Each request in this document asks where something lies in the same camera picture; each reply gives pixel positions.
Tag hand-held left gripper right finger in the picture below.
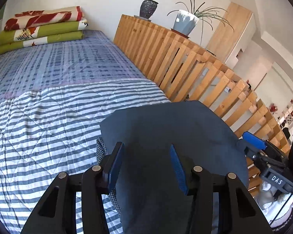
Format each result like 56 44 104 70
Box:
170 144 270 234

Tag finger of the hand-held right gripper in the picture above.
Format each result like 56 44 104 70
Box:
236 138 262 162
242 131 268 152

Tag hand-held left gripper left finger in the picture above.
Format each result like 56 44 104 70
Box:
21 142 125 234

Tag dark navy pants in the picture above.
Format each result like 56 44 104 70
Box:
99 100 249 234

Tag person's right hand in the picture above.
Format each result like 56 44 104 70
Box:
257 183 288 209

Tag white shelf unit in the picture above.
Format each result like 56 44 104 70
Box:
278 99 293 132

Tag blue striped quilt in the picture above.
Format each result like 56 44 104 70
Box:
0 79 172 234

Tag wooden cabinet panel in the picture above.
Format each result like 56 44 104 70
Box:
206 2 253 64

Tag blue checkered bed sheet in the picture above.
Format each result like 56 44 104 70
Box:
0 29 162 105

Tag wooden slat railing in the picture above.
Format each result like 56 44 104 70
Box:
113 15 291 198

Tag brown plant pot saucer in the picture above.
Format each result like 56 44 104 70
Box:
170 28 190 39

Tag spider plant in white pot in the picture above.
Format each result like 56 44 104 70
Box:
167 0 235 47

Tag green patterned folded blanket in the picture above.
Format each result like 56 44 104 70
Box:
0 31 85 56
0 20 89 46

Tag dark speckled vase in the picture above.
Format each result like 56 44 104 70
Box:
140 0 159 20

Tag red floral folded blanket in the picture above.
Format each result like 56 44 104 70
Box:
4 6 85 32

